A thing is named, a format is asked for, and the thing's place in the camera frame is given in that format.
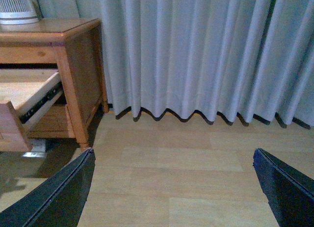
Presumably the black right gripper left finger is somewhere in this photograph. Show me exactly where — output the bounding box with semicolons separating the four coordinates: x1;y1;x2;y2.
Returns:
0;148;95;227

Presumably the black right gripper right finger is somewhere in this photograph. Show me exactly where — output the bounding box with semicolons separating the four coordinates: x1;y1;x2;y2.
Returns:
253;148;314;227

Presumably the wooden drawer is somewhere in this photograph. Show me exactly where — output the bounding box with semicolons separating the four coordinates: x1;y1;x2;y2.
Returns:
28;104;75;138
0;69;63;152

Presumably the white power strip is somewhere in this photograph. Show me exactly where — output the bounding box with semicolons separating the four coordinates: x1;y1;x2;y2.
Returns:
22;138;48;158

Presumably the wooden nightstand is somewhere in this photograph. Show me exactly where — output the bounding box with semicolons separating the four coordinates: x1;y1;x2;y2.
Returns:
0;18;108;150

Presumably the grey curtain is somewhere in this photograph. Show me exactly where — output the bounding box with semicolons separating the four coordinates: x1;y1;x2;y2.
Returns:
37;0;314;126

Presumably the white cylindrical air purifier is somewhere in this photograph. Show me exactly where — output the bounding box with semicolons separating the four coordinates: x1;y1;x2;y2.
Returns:
0;0;39;25

